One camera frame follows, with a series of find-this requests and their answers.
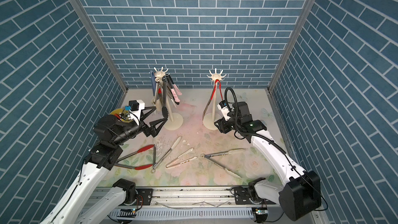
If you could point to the yellow cup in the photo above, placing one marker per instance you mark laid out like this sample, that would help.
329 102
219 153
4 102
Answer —
119 114

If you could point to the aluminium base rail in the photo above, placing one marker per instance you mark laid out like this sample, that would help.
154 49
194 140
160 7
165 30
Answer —
176 203

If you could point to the steel tongs cream tips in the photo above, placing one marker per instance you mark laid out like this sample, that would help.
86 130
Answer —
157 101

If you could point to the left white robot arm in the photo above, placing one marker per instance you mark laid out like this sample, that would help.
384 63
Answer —
104 155

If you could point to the steel tongs cream ends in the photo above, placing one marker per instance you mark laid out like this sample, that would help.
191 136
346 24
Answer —
219 159

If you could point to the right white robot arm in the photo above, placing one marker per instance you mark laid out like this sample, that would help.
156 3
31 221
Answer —
300 190

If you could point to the steel tongs white tips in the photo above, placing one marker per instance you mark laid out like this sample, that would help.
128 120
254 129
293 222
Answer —
156 164

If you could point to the cream utensil rack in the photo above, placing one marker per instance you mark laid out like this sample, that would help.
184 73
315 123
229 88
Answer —
209 119
178 119

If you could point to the blue cream tongs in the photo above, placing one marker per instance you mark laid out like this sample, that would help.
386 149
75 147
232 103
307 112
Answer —
153 82

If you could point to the black steel tongs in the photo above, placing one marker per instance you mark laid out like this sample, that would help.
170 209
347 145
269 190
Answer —
166 107

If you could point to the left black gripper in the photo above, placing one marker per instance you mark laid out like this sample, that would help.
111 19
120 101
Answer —
147 131

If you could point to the red tipped steel tongs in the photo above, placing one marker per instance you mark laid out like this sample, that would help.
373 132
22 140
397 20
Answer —
132 162

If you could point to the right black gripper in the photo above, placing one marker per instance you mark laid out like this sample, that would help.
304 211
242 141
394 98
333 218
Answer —
223 125

